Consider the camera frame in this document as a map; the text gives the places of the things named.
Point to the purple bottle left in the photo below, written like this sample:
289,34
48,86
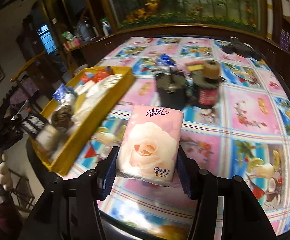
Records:
282,39

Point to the orange plastic bag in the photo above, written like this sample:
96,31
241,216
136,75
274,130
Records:
98,76

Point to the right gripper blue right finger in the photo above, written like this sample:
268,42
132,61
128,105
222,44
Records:
187,170

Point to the black device on table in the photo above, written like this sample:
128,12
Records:
241,49

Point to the flower landscape painting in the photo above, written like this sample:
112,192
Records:
237,14

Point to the pink tissue pack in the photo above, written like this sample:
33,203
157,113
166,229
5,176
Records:
150,144

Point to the red label motor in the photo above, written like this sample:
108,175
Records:
205,91

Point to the wooden chair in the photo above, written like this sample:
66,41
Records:
38,77

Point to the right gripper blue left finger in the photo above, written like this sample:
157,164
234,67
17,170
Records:
106,173

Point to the yellow cardboard box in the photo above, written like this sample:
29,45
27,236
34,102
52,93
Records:
61,153

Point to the purple bottle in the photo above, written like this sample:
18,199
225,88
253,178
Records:
282,39
286,40

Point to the white cloth sack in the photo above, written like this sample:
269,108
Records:
91,96

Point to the colourful patterned tablecloth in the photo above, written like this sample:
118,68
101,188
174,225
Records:
246,133

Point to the blue grey kettle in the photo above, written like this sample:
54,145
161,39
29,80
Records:
83,32

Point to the purple bottle right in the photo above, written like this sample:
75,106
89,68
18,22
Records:
286,40

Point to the black motor with shaft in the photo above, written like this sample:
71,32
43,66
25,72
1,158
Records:
171,87

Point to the brown knitted cloth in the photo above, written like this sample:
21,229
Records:
62,117

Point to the blue white snack bag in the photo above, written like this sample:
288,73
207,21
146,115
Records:
164,63

